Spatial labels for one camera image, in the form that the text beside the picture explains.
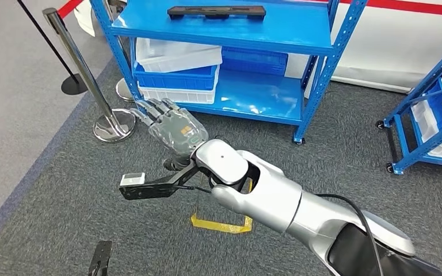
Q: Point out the black plastic plate frame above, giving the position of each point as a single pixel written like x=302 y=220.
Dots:
x=217 y=12

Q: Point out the yellow floor tape rectangle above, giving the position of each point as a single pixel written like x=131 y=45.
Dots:
x=221 y=227

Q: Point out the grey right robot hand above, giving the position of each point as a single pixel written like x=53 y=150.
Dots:
x=179 y=131

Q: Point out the white car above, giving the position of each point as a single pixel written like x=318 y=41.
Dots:
x=388 y=45

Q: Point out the black right camera bracket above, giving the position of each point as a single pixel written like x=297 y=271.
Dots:
x=148 y=190

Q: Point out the thin black stanchion post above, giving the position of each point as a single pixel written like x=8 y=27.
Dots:
x=72 y=85

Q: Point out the blue metal shelf rack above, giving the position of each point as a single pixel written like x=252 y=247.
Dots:
x=236 y=28
x=421 y=150

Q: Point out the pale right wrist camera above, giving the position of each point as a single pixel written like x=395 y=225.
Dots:
x=132 y=179

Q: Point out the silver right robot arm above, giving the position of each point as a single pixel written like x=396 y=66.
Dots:
x=274 y=198

